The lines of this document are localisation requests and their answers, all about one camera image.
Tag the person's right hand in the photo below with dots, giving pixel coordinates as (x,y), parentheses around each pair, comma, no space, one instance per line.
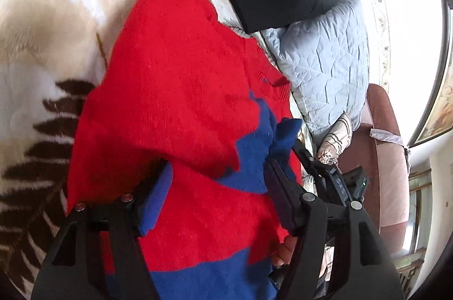
(285,250)

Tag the reddish brown padded headboard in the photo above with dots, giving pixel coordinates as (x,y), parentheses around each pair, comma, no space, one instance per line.
(384,179)

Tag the red and blue knit sweater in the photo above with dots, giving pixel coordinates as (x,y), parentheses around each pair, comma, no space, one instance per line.
(177,73)

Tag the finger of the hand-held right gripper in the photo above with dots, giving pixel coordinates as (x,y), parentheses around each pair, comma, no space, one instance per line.
(308,158)

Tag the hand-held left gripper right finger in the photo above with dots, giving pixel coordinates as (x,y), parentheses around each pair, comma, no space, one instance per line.
(281,195)

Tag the light blue quilted pillow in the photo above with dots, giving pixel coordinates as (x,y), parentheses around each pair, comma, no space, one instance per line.
(325,66)

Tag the wooden bedside cabinet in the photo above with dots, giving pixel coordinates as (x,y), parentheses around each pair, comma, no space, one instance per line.
(419,201)

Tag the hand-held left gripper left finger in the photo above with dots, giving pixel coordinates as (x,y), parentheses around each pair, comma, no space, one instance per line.
(118,218)

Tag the clear plastic wrap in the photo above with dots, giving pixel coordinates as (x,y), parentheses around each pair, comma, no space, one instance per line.
(385,136)

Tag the leaf print fleece blanket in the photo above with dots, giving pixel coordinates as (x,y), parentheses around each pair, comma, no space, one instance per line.
(53,20)

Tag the large framed wall picture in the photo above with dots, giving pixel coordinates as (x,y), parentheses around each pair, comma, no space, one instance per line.
(439,108)

